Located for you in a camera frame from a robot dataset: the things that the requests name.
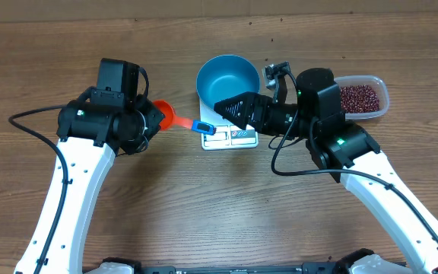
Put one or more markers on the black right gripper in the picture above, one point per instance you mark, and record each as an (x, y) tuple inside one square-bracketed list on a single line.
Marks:
[(257, 114)]

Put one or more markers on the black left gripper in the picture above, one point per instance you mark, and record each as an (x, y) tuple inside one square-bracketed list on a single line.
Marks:
[(153, 116)]

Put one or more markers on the orange scoop with blue handle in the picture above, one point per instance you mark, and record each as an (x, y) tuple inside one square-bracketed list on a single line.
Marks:
[(172, 119)]

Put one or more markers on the clear plastic bean container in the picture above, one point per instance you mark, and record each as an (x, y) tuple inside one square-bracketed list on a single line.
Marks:
[(378, 85)]

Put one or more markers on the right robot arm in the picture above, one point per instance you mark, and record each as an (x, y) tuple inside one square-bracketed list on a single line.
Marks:
[(348, 153)]

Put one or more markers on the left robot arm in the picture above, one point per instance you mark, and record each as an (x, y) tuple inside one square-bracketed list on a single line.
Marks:
[(93, 129)]

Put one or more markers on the white digital kitchen scale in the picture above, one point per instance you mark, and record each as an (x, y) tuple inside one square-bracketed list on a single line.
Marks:
[(227, 136)]

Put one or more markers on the teal plastic bowl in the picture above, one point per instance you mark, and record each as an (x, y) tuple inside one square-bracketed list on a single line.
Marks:
[(223, 77)]

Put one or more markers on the red beans in container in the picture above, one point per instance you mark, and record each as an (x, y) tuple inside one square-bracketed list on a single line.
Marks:
[(359, 99)]

